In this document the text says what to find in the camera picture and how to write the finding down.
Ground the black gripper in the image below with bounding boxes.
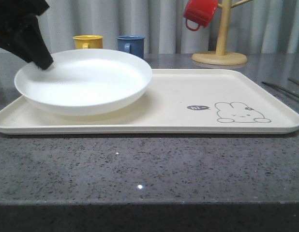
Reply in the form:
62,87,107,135
0,0,53,70

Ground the white round plate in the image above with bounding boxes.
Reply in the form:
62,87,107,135
15,49,152,116

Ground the silver metal fork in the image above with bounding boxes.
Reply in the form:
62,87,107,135
261,81,299,98

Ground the silver metal chopstick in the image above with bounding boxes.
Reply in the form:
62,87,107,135
288,77,299,86

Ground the yellow enamel mug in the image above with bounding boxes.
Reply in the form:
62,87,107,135
73,35,104,49

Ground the blue enamel mug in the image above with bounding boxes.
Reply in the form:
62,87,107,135
117,35,145,59

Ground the cream rabbit serving tray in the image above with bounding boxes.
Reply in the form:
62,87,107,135
0,69,299,134

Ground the red enamel mug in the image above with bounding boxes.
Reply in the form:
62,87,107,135
183,0,219,31

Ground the wooden mug tree stand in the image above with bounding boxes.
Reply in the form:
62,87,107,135
192,0,251,65

